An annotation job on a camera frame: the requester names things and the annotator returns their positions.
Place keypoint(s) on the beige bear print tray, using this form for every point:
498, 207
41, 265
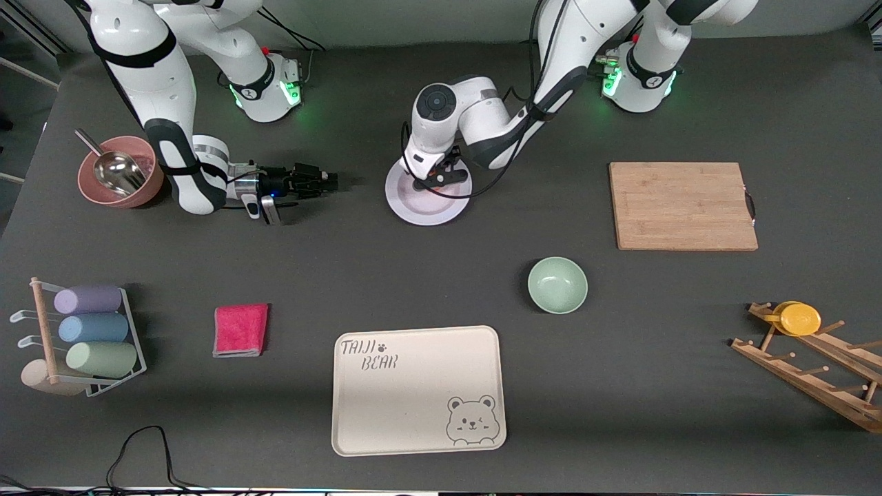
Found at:
406, 406

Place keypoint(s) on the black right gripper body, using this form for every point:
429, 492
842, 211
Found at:
284, 184

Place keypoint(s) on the blue cup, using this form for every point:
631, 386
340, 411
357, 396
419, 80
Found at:
94, 328

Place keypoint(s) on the yellow cup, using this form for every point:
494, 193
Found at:
799, 319

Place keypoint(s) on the beige cup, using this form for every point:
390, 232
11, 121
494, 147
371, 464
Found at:
34, 377

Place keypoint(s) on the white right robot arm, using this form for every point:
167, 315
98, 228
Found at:
138, 69

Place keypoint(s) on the metal scoop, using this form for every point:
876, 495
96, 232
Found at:
117, 172

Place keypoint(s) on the purple cup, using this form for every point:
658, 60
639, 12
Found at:
88, 300

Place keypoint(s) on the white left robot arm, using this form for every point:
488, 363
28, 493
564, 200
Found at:
586, 41

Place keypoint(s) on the light green bowl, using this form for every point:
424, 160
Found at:
557, 285

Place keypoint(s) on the wooden peg drying rack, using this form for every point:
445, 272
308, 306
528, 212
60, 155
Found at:
820, 387

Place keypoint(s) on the pink folded cloth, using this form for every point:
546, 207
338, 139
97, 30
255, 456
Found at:
240, 330

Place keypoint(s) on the wooden cutting board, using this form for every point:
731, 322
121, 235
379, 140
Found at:
682, 207

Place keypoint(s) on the green cup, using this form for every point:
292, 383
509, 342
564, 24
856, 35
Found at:
102, 359

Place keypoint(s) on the pink bowl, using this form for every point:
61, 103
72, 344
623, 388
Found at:
148, 189

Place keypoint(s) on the white round plate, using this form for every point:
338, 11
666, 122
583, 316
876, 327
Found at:
413, 207

